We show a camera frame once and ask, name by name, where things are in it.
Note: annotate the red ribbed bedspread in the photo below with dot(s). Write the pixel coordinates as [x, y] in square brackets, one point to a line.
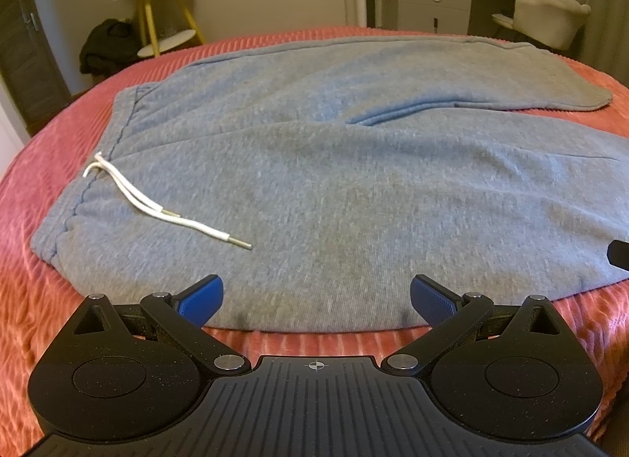
[36, 300]

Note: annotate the dark wooden door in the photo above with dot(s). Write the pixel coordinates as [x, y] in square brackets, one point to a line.
[28, 68]

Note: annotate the cream upholstered chair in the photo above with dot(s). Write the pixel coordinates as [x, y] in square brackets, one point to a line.
[553, 23]

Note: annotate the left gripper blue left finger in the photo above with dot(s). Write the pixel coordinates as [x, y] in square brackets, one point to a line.
[178, 319]

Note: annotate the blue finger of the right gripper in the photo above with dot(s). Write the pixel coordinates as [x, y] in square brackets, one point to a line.
[618, 254]

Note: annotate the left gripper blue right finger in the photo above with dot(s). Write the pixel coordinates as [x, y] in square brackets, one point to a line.
[454, 320]

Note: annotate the grey drawer cabinet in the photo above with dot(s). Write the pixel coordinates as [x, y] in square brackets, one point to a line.
[438, 17]

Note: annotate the yellow legged side table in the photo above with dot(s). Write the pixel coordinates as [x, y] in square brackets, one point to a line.
[165, 25]

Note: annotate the grey sweatpants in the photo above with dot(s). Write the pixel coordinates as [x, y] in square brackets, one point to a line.
[321, 177]

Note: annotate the black bag on floor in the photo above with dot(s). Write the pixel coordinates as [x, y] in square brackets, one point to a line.
[110, 47]

